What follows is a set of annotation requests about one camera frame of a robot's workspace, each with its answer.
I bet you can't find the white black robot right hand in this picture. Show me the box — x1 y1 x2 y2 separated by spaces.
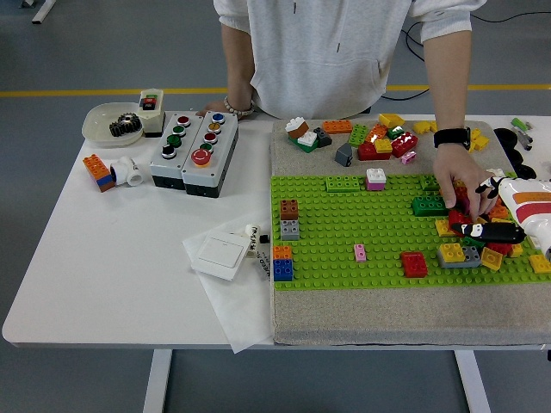
450 174 551 262

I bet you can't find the person's right hand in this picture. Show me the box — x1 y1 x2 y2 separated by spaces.
195 99 236 118

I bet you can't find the person's left hand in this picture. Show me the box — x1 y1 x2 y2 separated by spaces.
431 144 496 219

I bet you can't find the green toy baseplate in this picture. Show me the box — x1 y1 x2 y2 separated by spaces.
269 171 551 293

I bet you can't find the long dark green brick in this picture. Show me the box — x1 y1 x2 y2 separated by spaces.
411 194 451 217

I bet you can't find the long red toy brick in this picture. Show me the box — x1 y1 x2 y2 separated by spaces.
389 131 419 159

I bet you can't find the white and pink brick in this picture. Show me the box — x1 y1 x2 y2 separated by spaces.
364 167 387 192

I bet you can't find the brown brick white top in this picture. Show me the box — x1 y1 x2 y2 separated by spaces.
286 117 310 139

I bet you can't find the long grey toy brick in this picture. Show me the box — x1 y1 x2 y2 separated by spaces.
436 244 483 270

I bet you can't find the white and green brick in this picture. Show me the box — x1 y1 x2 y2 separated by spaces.
288 131 322 154

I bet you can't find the lime green toy brick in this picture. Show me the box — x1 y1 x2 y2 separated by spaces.
347 123 369 148

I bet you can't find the dark grey slope brick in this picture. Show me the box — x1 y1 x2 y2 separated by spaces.
313 126 333 149

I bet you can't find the long orange toy brick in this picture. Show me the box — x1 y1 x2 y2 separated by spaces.
321 119 353 135

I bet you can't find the brown toy brick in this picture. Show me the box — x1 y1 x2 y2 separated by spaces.
278 198 300 221

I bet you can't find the orange blue brown brick stack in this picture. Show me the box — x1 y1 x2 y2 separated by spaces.
82 153 116 194

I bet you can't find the blue toy brick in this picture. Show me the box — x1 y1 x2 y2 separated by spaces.
272 256 294 282

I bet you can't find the black wrist watch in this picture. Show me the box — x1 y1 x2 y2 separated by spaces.
432 126 473 151

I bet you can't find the grey emergency-stop control box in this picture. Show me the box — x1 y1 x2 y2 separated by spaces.
180 112 239 199

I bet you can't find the grey four-button control box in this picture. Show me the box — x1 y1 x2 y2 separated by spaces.
148 112 203 190

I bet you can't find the black metal gear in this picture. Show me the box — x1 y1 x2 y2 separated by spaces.
108 113 143 139

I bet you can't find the white pipe tee fitting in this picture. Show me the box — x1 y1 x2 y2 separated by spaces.
107 156 145 188

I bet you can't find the person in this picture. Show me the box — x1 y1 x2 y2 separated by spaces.
213 0 490 120

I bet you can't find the white shallow bowl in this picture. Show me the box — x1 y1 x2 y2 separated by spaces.
81 102 144 149

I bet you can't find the white labelled tube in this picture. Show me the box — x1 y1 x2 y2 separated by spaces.
243 223 262 259

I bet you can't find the grey-brown mat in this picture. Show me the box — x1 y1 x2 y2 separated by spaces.
269 118 551 347

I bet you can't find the white table foot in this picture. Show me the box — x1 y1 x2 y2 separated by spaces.
19 0 57 25

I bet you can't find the white table leg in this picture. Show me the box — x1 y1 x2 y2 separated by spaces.
455 348 492 413
141 348 174 413

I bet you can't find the translucent paper sheet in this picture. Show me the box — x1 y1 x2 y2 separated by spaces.
181 213 276 354

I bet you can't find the beaded bracelet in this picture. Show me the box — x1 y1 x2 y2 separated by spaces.
222 95 256 118

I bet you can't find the cream two-button switch box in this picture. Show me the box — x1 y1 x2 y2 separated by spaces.
135 89 166 139

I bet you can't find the black looped floor cable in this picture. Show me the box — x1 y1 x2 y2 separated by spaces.
381 19 431 101

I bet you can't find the white wall switch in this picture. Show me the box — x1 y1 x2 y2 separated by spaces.
189 235 251 283

